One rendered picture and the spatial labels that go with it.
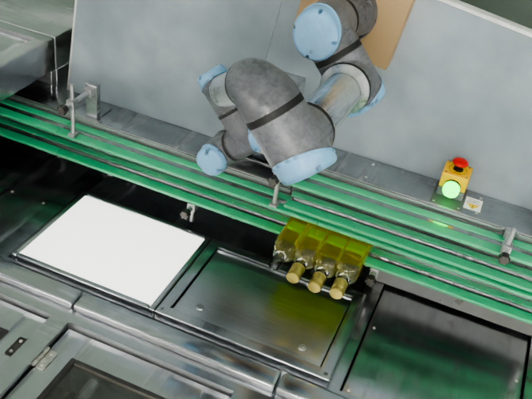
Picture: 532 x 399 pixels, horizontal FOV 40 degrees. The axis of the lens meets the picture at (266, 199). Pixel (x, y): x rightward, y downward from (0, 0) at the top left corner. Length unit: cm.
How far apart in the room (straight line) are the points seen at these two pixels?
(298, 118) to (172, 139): 93
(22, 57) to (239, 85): 107
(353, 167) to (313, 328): 45
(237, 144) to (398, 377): 70
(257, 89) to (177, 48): 88
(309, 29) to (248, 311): 73
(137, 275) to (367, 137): 73
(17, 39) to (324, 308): 123
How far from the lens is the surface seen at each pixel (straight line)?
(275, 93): 128
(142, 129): 222
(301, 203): 197
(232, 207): 208
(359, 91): 163
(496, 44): 186
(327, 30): 164
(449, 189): 192
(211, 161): 173
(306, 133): 129
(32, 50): 230
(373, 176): 197
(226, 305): 191
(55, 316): 190
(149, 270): 198
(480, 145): 197
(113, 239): 208
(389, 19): 184
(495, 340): 208
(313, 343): 185
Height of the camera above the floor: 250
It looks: 51 degrees down
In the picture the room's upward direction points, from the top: 143 degrees counter-clockwise
